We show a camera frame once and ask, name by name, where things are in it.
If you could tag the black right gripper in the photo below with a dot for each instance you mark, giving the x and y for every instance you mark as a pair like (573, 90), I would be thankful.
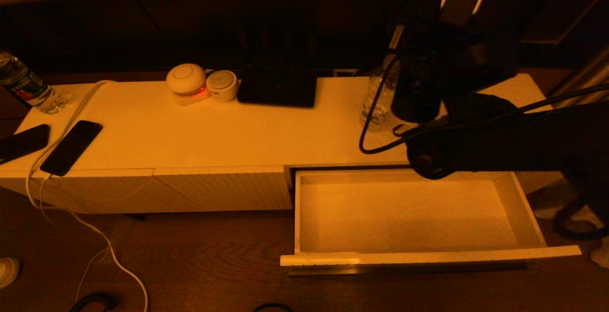
(423, 22)

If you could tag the clear plastic bottle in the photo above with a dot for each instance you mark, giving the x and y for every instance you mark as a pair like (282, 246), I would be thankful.
(380, 98)

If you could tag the black umbrella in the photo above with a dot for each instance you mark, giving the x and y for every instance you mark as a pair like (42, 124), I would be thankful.
(480, 105)

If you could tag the white cabinet drawer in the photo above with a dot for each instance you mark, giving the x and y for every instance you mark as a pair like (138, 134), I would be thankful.
(404, 217)

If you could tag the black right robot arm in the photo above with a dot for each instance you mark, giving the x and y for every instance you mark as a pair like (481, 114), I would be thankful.
(523, 141)

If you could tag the white low cabinet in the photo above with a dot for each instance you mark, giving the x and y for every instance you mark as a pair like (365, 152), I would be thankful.
(238, 131)

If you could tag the black flat box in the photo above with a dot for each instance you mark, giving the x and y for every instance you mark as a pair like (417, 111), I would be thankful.
(276, 91)

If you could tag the small white round speaker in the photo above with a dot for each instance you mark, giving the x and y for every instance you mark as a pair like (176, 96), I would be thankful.
(222, 85)

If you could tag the white round red-lit device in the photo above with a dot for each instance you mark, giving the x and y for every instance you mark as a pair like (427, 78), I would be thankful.
(186, 79)

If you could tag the green label water bottle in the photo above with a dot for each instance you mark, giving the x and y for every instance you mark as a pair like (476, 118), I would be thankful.
(26, 86)

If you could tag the white shoe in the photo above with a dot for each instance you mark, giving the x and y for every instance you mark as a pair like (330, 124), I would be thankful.
(7, 271)

